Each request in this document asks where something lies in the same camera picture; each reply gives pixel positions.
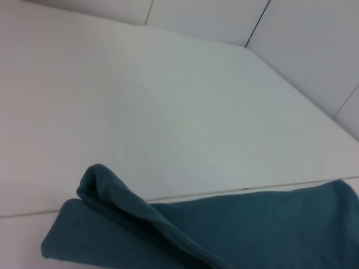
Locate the teal shirt with FREE print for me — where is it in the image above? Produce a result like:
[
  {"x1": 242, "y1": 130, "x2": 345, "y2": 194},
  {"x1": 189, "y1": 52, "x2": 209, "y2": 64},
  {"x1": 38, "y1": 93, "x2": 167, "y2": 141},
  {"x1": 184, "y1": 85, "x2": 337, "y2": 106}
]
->
[{"x1": 40, "y1": 164, "x2": 359, "y2": 269}]

